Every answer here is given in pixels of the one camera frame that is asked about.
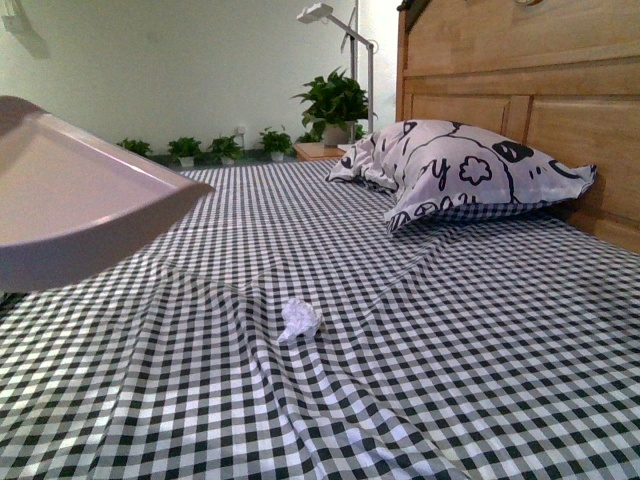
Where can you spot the white tissue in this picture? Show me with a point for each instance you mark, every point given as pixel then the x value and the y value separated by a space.
pixel 301 319

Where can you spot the beige plastic dustpan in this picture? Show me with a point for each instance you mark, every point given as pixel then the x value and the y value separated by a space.
pixel 72 204

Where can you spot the far wooden nightstand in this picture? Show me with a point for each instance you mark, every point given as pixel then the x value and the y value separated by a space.
pixel 316 151

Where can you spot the small potted plant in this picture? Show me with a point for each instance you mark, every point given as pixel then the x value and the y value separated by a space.
pixel 225 150
pixel 136 146
pixel 276 142
pixel 184 150

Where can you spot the cartoon print pillow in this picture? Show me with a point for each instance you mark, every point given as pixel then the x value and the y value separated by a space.
pixel 446 170

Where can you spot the large green potted plant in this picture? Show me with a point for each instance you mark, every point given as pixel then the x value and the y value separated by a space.
pixel 334 103

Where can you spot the black white checkered bedsheet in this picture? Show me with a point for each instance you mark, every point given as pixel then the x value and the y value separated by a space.
pixel 502 349

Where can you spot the white floor lamp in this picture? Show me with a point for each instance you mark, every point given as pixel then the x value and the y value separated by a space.
pixel 352 39

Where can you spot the wooden bed frame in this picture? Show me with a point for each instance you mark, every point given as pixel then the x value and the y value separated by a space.
pixel 560 76

